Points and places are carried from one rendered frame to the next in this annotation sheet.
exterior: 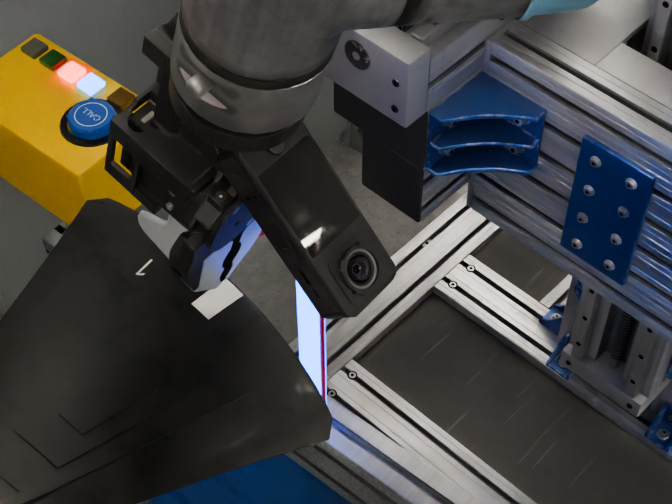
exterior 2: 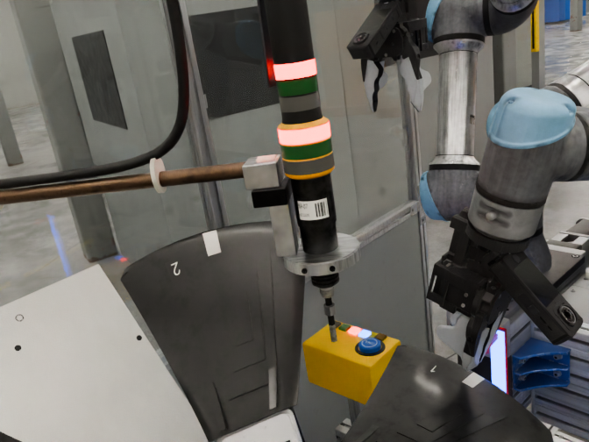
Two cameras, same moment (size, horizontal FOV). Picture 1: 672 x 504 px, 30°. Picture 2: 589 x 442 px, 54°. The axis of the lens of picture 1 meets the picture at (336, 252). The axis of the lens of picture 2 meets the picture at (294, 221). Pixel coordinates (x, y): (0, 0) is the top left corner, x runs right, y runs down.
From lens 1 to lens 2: 33 cm
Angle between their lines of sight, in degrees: 32
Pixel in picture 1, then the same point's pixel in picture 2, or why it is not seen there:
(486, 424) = not seen: outside the picture
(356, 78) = not seen: hidden behind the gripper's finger
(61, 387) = (413, 415)
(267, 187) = (518, 274)
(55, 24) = not seen: hidden behind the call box
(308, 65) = (542, 196)
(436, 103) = (514, 351)
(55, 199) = (354, 388)
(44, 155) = (351, 361)
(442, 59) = (514, 326)
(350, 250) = (561, 305)
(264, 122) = (521, 231)
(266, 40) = (528, 177)
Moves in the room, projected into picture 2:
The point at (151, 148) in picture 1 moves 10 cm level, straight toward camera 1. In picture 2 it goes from (455, 272) to (497, 310)
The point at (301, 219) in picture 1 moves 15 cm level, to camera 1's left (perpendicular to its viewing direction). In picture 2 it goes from (535, 290) to (400, 305)
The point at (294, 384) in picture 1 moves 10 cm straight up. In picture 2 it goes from (526, 415) to (524, 345)
